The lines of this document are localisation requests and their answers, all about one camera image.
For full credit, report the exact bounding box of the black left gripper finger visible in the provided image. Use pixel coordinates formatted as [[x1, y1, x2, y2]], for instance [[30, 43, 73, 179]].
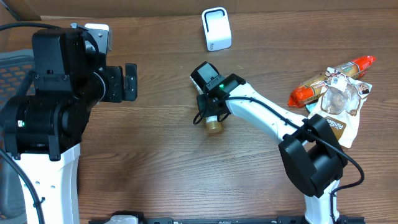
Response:
[[125, 63, 137, 82], [123, 80, 137, 101]]

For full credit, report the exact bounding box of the white shampoo tube gold cap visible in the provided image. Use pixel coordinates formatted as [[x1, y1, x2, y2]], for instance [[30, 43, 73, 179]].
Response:
[[190, 77, 223, 134]]

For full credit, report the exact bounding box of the orange spaghetti package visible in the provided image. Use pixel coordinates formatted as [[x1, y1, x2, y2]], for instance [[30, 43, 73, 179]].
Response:
[[287, 55, 377, 108]]

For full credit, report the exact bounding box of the beige cookie pouch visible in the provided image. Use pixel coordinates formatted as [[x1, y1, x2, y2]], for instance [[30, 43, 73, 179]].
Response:
[[308, 77, 372, 148]]

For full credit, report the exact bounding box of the teal wipes packet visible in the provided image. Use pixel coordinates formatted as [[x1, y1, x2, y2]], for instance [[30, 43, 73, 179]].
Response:
[[305, 103, 316, 113]]

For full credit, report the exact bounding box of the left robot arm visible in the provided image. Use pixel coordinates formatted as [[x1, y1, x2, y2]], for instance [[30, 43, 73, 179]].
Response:
[[1, 23, 137, 223]]

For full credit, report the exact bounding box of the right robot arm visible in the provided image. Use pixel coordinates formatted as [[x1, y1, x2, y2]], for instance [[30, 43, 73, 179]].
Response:
[[190, 62, 348, 223]]

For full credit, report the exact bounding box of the white barcode scanner stand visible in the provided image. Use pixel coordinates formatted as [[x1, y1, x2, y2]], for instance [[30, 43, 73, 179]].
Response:
[[201, 7, 232, 52]]

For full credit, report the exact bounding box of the grey plastic shopping basket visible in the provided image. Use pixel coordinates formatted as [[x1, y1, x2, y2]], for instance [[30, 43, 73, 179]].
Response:
[[1, 49, 34, 223]]

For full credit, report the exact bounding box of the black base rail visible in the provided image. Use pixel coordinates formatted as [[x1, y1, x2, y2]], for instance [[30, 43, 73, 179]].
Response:
[[88, 210, 365, 224]]

